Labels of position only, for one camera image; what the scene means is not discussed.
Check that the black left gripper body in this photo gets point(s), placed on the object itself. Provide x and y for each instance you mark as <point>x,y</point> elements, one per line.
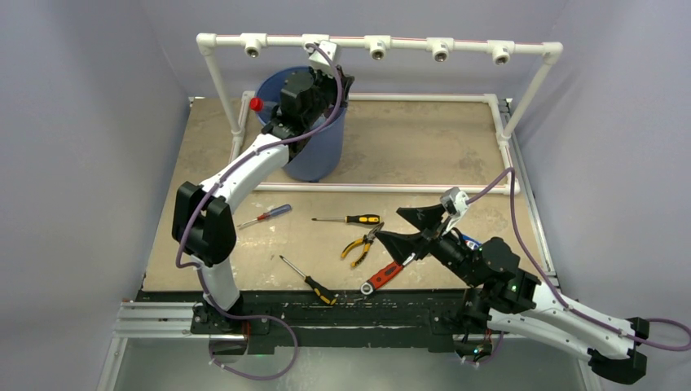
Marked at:
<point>326,88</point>

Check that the blue handle small screwdriver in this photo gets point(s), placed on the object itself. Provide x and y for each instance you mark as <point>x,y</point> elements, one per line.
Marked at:
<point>275,212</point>

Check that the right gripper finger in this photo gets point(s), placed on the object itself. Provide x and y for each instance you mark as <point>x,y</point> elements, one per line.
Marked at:
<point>406,248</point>
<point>427,220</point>

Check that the yellow black screwdriver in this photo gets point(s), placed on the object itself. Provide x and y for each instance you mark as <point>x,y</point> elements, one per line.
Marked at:
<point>362,219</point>
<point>324,294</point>

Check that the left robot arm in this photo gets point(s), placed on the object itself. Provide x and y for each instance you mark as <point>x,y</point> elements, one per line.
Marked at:
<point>203,226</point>

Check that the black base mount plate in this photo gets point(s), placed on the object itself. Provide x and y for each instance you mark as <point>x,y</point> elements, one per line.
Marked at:
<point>427,319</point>

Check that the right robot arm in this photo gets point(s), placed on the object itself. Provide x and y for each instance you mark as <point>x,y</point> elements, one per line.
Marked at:
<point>504,297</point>

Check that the red label clear bottle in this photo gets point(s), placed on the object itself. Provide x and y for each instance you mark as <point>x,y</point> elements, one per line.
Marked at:
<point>264,109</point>

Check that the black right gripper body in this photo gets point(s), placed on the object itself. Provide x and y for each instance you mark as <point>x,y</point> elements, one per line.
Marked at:
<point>437,244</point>

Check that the white PVC pipe frame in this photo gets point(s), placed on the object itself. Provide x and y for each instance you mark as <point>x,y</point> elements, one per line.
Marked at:
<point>378,46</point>

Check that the red adjustable wrench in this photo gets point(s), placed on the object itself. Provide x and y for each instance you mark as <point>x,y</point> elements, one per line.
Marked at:
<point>380,278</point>

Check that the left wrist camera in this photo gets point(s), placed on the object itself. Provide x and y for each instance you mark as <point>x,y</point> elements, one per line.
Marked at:
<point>323,56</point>

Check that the pepsi label bottle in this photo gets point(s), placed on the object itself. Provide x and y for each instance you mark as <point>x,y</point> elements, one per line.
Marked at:
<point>470,242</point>

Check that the blue plastic bin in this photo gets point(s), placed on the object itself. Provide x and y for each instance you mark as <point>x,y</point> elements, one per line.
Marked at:
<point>322,153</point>

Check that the yellow handle pliers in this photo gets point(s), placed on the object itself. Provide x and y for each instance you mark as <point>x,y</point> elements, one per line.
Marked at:
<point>365,241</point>

